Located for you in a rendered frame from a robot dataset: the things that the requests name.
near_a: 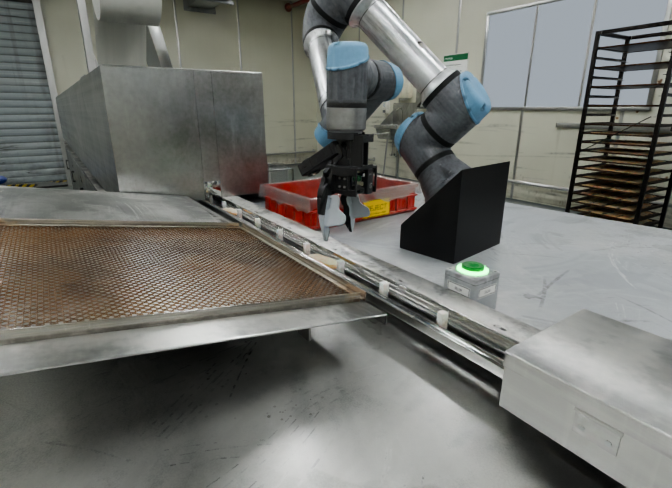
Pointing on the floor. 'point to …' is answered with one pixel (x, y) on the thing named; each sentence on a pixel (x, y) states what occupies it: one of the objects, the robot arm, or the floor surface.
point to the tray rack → (638, 187)
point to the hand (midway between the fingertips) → (336, 230)
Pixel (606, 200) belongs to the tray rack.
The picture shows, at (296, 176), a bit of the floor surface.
